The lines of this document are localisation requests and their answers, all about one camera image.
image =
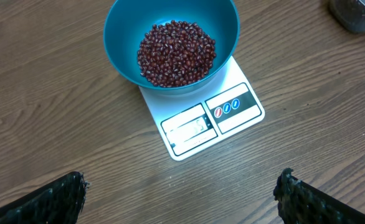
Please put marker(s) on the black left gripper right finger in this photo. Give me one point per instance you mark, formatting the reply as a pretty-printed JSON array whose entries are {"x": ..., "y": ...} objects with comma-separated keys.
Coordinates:
[{"x": 300, "y": 203}]

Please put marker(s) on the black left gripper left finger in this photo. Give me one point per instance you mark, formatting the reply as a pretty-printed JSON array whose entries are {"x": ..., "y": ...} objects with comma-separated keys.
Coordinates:
[{"x": 60, "y": 201}]

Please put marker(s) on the red adzuki beans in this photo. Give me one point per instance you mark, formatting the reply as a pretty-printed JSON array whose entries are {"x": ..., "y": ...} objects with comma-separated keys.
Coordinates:
[{"x": 176, "y": 54}]

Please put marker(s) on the white digital kitchen scale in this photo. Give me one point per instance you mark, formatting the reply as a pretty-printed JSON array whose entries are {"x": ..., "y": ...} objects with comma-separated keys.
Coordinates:
[{"x": 191, "y": 122}]

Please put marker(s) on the blue plastic bowl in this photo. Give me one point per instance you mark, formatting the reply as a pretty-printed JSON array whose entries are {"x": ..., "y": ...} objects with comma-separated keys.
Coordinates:
[{"x": 129, "y": 20}]

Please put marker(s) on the clear plastic food container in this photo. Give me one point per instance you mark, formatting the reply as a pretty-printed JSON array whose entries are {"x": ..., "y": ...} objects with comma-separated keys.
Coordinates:
[{"x": 349, "y": 13}]

